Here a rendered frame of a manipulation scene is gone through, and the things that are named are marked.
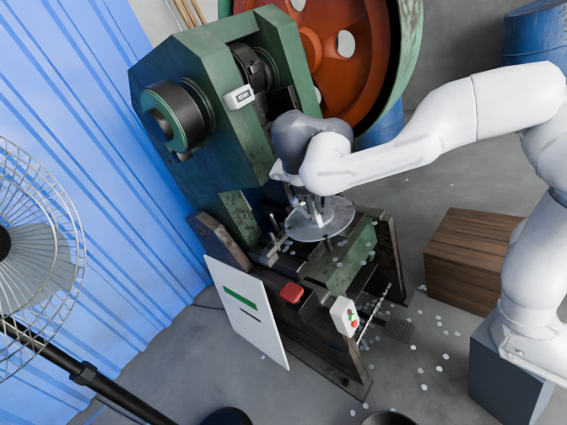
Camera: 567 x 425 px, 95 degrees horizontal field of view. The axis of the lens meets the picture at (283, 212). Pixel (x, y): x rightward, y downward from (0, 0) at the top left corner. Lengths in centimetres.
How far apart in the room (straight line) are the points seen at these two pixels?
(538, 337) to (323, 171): 73
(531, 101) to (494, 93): 5
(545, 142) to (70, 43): 198
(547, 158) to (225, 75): 67
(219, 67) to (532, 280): 85
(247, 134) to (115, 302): 159
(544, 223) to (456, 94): 33
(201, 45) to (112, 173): 128
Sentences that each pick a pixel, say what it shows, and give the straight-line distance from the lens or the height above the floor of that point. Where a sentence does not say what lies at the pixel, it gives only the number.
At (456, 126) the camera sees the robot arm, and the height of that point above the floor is 119.
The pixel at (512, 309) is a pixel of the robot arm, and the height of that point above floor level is 63.
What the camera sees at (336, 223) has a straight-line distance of 101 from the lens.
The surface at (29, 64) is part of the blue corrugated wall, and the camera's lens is 193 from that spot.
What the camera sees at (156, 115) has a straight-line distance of 77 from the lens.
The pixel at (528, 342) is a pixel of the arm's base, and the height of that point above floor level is 54.
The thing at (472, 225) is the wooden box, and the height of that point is 35.
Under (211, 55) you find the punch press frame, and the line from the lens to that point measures 77.
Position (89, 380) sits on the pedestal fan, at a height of 82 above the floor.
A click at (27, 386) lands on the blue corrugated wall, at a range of 223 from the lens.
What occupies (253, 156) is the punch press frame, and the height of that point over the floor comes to 115.
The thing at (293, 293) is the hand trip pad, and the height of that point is 76.
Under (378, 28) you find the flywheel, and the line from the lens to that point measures 104.
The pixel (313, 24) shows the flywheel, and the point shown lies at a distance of 119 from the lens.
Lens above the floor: 139
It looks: 31 degrees down
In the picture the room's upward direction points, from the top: 24 degrees counter-clockwise
